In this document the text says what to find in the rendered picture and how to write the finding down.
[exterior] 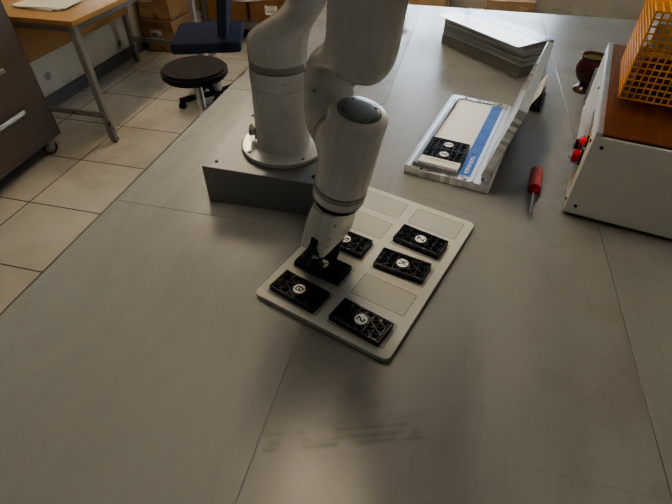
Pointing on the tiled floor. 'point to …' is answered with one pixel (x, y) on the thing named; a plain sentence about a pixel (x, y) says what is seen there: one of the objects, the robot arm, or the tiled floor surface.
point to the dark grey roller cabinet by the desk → (21, 104)
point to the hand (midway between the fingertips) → (323, 258)
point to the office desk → (39, 32)
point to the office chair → (209, 42)
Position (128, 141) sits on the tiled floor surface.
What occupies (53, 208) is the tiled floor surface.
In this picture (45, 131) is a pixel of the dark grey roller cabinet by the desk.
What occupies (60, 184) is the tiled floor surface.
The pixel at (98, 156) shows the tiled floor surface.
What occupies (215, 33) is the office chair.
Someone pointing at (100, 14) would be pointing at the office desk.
